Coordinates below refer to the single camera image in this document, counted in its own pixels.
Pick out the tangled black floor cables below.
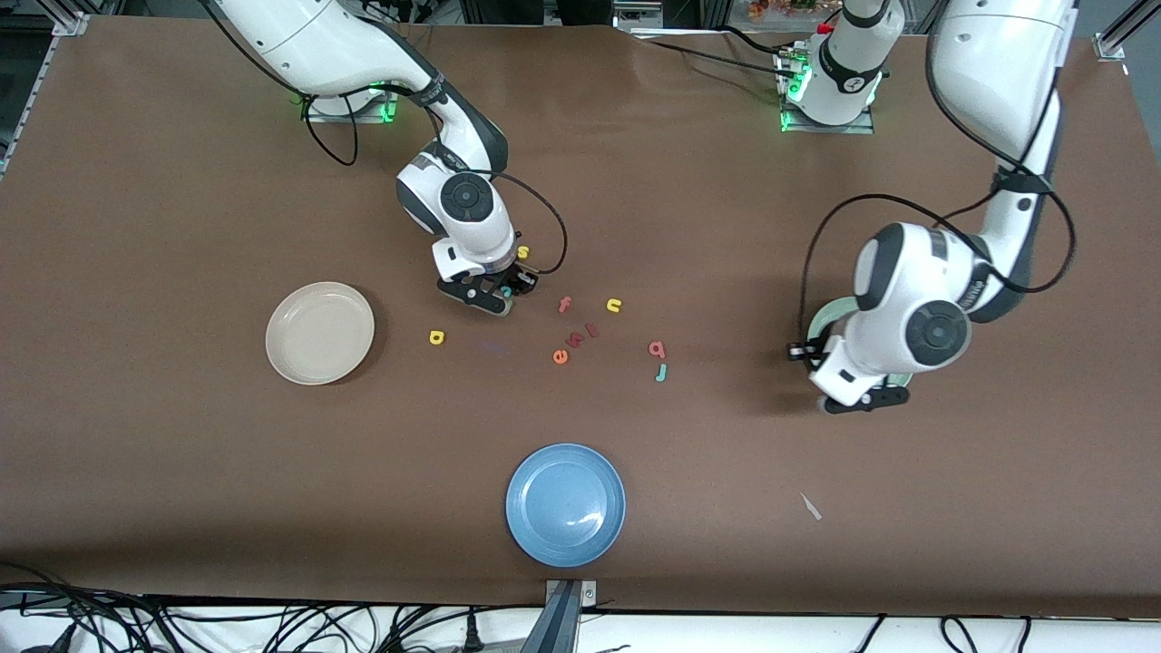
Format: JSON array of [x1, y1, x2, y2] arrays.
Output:
[[0, 562, 545, 653]]

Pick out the light green round plate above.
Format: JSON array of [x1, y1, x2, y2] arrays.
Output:
[[805, 297, 915, 393]]

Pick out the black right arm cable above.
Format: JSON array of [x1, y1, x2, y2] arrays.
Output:
[[304, 86, 570, 276]]

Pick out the blue round plate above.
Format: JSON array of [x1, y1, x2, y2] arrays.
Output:
[[505, 443, 627, 569]]

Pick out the dark aluminium camera post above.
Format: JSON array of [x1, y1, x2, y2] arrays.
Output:
[[522, 580, 581, 653]]

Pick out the black base power cable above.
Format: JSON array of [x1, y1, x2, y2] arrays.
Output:
[[626, 25, 790, 73]]

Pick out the silver aluminium frame rail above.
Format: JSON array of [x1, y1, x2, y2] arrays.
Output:
[[0, 11, 92, 178], [1093, 0, 1161, 61]]

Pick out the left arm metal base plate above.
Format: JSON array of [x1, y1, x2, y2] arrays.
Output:
[[776, 45, 876, 135]]

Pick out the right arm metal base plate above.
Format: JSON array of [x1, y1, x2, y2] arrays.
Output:
[[302, 84, 402, 123]]

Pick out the beige round plate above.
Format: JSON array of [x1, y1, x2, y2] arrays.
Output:
[[265, 281, 376, 386]]

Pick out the brown table cover sheet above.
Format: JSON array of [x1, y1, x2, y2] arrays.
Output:
[[0, 16, 1161, 619]]

